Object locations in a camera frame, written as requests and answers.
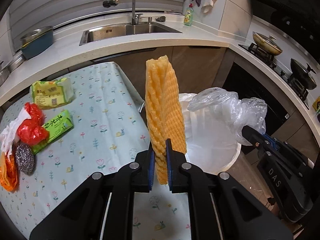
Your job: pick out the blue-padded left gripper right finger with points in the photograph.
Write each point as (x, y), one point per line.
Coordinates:
(183, 176)

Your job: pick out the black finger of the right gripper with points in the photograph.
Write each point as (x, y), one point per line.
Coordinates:
(254, 137)

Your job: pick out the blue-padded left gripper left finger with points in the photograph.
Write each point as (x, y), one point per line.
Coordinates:
(138, 175)

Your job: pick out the clear plastic bag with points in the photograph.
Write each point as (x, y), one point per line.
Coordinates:
(227, 108)

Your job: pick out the large orange foam net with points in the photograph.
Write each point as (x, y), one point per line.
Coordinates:
(163, 113)

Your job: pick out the steel wool scrubber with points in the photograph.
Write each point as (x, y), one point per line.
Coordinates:
(25, 159)

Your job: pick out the orange plastic bag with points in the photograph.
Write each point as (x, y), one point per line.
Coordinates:
(8, 172)

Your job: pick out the white-lined trash bin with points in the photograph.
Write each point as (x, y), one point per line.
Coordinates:
(210, 144)

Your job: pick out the chrome kitchen faucet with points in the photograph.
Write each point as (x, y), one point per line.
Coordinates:
(125, 4)

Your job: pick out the gas stove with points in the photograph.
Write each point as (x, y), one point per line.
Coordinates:
(289, 78)

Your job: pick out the black wok on stove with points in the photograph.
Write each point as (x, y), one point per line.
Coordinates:
(303, 75)

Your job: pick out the frying pan with lid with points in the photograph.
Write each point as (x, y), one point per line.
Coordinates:
(267, 43)

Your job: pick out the green tea packet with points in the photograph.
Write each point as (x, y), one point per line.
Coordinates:
(56, 127)

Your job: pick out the red plastic bag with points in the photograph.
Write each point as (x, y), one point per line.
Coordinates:
(31, 131)

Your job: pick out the yellow-green food package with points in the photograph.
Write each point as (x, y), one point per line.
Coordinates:
(52, 94)

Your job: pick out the white paper towel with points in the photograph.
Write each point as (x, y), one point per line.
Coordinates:
(9, 134)

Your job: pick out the green dish soap bottle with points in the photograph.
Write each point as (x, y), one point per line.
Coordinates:
(188, 18)

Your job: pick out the stainless steel sink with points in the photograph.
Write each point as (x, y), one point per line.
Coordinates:
(125, 29)

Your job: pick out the steel plates stack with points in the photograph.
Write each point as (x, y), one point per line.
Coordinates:
(16, 61)

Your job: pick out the steel bowl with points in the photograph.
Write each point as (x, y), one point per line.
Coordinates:
(4, 73)

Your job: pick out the blue basin with steel bowl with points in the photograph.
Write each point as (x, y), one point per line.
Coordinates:
(36, 41)

